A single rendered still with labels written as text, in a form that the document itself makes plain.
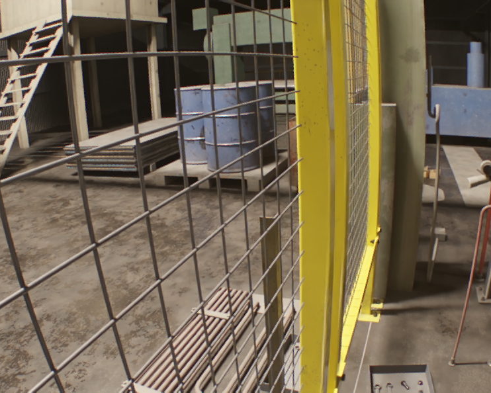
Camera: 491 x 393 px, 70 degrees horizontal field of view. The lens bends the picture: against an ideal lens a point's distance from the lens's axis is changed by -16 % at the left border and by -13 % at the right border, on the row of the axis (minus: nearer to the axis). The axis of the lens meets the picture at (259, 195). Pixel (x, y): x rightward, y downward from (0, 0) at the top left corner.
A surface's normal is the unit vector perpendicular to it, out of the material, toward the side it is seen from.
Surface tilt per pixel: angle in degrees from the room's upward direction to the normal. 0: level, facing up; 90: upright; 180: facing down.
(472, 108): 90
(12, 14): 90
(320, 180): 90
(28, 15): 90
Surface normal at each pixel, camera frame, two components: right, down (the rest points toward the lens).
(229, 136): 0.04, 0.30
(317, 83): -0.35, 0.30
